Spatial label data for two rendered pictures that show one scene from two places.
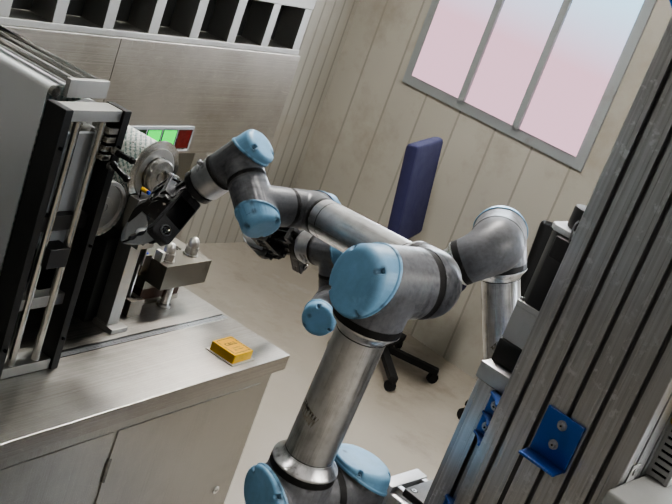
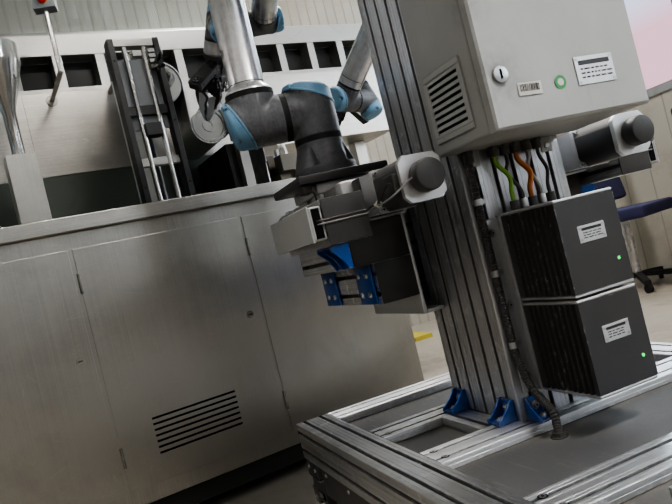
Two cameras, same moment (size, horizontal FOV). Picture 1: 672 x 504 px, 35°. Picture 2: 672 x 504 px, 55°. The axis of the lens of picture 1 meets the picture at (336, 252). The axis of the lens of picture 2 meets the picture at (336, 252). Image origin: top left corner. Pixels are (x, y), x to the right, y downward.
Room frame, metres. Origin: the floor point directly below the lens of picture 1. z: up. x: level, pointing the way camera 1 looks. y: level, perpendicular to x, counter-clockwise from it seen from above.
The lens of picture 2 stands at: (0.35, -1.00, 0.63)
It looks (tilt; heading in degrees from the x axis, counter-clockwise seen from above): 0 degrees down; 33
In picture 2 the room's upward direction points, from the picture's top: 14 degrees counter-clockwise
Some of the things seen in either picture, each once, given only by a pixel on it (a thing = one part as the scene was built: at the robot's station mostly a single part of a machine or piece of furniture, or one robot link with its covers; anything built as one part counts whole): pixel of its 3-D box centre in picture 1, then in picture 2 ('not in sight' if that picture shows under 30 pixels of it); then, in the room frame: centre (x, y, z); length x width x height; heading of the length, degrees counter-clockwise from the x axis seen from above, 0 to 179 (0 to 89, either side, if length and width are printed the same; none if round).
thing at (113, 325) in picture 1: (128, 265); (243, 153); (2.13, 0.40, 1.05); 0.06 x 0.05 x 0.31; 62
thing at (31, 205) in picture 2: not in sight; (18, 152); (1.59, 0.85, 1.19); 0.14 x 0.14 x 0.57
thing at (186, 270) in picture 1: (126, 237); (279, 172); (2.41, 0.48, 1.00); 0.40 x 0.16 x 0.06; 62
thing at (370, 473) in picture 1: (349, 488); (308, 111); (1.69, -0.17, 0.98); 0.13 x 0.12 x 0.14; 132
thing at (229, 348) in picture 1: (231, 349); not in sight; (2.21, 0.14, 0.91); 0.07 x 0.07 x 0.02; 62
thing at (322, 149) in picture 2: not in sight; (322, 157); (1.69, -0.17, 0.87); 0.15 x 0.15 x 0.10
